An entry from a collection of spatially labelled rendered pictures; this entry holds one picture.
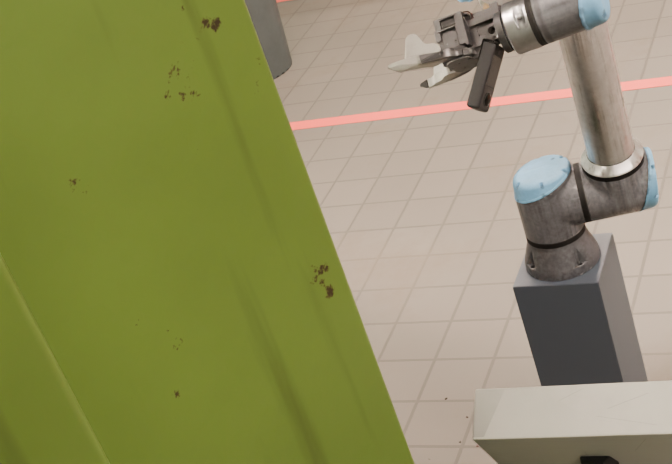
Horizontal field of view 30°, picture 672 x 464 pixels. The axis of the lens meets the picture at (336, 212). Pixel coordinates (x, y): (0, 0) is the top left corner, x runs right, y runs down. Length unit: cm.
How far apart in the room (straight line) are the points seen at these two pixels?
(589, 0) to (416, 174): 311
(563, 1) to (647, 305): 208
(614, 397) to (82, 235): 85
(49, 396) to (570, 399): 87
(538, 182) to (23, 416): 200
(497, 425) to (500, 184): 305
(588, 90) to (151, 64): 165
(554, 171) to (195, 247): 174
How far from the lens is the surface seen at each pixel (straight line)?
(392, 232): 478
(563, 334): 325
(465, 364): 399
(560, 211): 308
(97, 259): 137
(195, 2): 142
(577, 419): 185
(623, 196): 307
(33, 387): 124
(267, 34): 644
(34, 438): 126
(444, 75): 221
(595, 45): 281
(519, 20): 211
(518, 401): 189
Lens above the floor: 237
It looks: 28 degrees down
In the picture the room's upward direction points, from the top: 20 degrees counter-clockwise
